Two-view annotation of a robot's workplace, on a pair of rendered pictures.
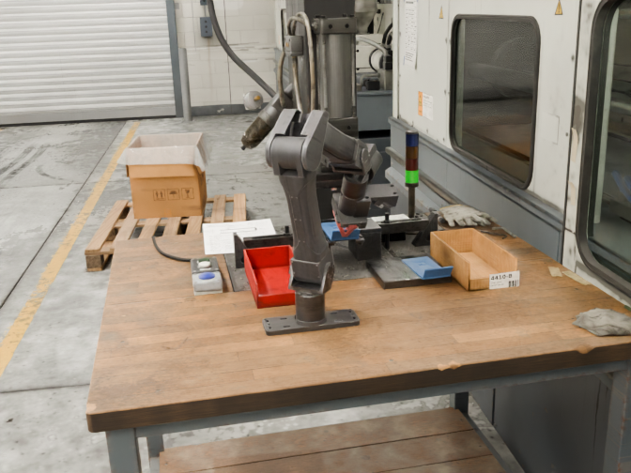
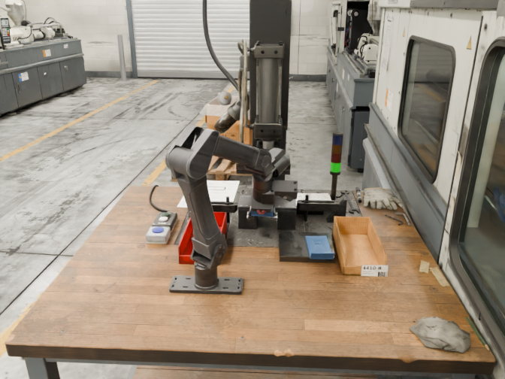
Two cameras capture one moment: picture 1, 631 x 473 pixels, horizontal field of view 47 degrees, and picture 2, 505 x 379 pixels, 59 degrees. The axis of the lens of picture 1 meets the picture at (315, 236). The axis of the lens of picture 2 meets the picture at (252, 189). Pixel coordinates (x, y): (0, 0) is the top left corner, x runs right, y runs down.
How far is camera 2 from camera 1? 0.56 m
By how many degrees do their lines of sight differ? 14
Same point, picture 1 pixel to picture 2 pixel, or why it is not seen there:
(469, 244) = (365, 228)
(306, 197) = (195, 197)
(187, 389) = (81, 335)
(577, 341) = (406, 349)
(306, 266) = (201, 246)
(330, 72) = (262, 88)
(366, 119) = (365, 98)
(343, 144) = (242, 153)
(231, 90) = (298, 65)
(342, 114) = (270, 120)
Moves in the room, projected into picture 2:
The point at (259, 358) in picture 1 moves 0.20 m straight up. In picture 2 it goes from (149, 313) to (142, 244)
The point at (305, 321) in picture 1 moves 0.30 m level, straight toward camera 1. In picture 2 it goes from (198, 286) to (152, 365)
